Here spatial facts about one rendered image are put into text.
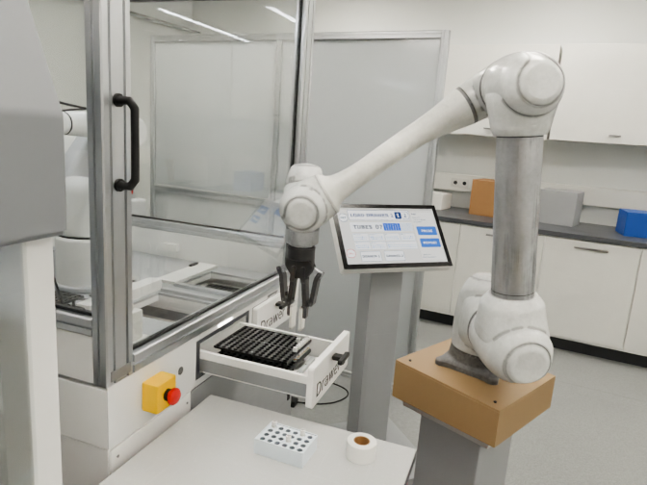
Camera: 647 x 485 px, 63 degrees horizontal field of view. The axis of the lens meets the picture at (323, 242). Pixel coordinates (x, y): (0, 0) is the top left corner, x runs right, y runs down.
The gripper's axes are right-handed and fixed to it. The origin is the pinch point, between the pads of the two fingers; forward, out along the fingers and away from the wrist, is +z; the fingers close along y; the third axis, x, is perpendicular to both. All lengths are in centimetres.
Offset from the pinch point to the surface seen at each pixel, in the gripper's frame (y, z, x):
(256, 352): 9.3, 10.5, 5.2
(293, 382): -4.8, 13.0, 11.8
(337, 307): 44, 56, -171
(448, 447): -43, 36, -15
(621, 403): -127, 100, -216
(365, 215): 9, -16, -92
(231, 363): 13.3, 11.8, 11.6
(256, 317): 21.5, 9.8, -17.9
